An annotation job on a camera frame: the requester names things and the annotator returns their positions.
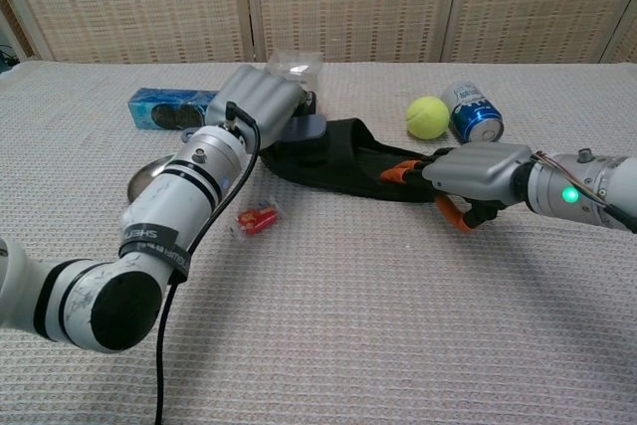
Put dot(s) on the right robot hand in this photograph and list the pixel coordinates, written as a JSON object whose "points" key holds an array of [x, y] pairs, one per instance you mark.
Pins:
{"points": [[473, 168]]}

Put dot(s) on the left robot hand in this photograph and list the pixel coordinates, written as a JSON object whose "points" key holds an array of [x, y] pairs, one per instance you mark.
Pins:
{"points": [[259, 101]]}

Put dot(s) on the grey brush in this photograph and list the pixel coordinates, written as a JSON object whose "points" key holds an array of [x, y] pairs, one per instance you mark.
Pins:
{"points": [[306, 127]]}

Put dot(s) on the black slipper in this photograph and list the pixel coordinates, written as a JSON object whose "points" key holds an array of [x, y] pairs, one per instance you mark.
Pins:
{"points": [[348, 166]]}

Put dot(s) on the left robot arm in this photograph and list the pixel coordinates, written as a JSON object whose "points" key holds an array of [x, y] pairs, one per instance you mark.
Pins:
{"points": [[149, 236]]}

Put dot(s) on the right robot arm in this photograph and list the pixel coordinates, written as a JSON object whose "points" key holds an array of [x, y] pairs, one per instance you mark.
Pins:
{"points": [[582, 186]]}

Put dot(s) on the clear plastic box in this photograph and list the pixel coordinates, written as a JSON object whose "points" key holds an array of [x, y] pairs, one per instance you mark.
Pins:
{"points": [[298, 69]]}

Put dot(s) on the blue drink can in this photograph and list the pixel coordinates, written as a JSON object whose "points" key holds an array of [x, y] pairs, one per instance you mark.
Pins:
{"points": [[475, 116]]}

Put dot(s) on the yellow tennis ball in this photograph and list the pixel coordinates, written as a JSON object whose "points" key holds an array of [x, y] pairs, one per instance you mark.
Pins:
{"points": [[427, 118]]}

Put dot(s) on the blue cookie box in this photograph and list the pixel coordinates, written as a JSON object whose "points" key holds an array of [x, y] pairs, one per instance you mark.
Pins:
{"points": [[164, 109]]}

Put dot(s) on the woven folding screen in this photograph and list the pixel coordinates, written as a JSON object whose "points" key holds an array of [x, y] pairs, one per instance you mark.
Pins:
{"points": [[318, 2]]}

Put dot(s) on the red candy packet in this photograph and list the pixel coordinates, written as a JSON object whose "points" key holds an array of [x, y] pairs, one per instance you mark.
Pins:
{"points": [[256, 220]]}

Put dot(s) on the round steel plate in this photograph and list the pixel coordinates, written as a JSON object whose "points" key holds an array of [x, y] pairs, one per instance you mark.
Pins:
{"points": [[147, 176]]}

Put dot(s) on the beige waffle tablecloth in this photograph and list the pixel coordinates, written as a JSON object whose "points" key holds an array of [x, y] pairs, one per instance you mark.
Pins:
{"points": [[348, 320]]}

